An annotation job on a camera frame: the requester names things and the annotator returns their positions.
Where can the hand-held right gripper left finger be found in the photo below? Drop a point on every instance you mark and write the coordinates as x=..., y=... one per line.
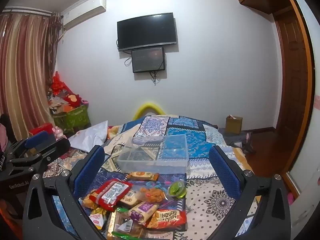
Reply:
x=90, y=167

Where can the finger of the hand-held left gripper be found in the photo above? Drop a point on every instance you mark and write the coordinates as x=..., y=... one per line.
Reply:
x=58, y=146
x=37, y=139

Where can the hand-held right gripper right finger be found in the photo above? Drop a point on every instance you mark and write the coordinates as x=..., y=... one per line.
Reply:
x=223, y=172

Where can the red packet with white label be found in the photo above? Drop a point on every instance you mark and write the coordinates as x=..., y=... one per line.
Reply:
x=111, y=192

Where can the clear packet of orange biscuits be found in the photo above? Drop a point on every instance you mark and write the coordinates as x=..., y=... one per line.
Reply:
x=86, y=201

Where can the clear plastic container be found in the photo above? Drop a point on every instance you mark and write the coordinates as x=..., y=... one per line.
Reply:
x=150, y=163

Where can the green-ended bag of twisted snacks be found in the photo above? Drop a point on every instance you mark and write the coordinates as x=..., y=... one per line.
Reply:
x=125, y=223

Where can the purple snack packet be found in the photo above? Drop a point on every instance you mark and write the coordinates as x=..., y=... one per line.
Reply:
x=143, y=210

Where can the clear bag of orange snacks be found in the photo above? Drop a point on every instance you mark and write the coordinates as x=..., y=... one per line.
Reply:
x=153, y=195

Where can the red-orange snack packet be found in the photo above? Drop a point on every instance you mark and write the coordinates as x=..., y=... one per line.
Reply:
x=167, y=218

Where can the red box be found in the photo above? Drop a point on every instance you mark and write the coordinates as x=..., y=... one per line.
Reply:
x=40, y=128

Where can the pink plush toy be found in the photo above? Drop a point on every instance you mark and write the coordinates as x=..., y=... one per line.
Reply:
x=58, y=133

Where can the pink cloth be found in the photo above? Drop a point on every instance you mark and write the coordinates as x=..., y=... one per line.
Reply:
x=2, y=136

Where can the patchwork quilt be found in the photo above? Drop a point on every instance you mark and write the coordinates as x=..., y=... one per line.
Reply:
x=200, y=140

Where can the cardboard box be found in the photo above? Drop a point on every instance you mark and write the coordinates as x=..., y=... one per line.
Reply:
x=234, y=125

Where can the green jelly cup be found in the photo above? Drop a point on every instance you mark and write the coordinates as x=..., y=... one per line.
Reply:
x=177, y=189

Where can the yellow and pink snack packet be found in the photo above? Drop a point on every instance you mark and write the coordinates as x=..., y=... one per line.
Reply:
x=97, y=218

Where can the long orange snack packet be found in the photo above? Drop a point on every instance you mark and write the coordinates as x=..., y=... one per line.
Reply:
x=142, y=175

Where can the gold foil snack packet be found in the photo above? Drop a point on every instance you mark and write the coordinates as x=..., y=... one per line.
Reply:
x=111, y=226

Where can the striped red curtain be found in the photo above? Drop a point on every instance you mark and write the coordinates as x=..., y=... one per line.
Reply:
x=22, y=75

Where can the wooden door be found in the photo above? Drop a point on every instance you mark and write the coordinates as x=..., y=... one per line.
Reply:
x=292, y=80

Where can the white air conditioner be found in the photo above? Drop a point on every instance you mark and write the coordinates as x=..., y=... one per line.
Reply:
x=85, y=11

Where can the small black wall monitor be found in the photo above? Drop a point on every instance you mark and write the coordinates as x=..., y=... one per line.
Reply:
x=148, y=60

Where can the black wall television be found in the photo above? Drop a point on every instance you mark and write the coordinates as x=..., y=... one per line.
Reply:
x=147, y=30

